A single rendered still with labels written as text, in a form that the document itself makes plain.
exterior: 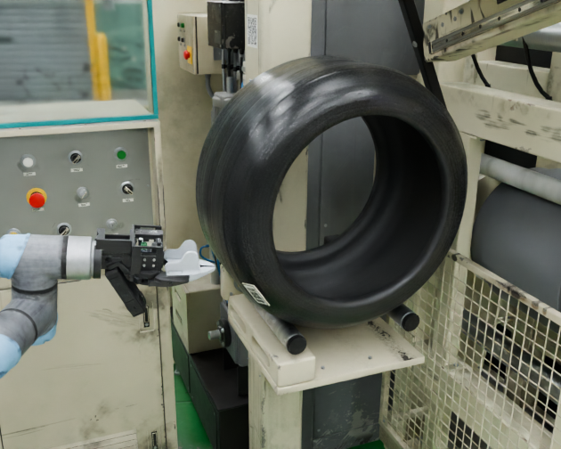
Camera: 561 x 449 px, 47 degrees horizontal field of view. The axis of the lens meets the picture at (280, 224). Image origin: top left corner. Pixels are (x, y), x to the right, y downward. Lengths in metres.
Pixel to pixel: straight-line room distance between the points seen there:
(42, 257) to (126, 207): 0.78
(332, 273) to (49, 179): 0.80
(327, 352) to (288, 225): 0.35
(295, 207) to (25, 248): 0.77
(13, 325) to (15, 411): 0.98
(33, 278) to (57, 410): 0.98
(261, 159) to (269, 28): 0.45
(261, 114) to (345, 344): 0.63
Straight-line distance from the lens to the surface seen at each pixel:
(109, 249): 1.14
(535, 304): 1.45
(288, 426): 2.00
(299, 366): 1.42
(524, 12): 1.40
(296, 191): 1.67
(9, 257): 1.15
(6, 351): 1.07
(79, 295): 1.91
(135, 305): 1.21
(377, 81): 1.29
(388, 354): 1.57
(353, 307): 1.40
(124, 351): 2.02
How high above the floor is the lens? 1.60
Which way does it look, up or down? 20 degrees down
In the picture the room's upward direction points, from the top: 1 degrees clockwise
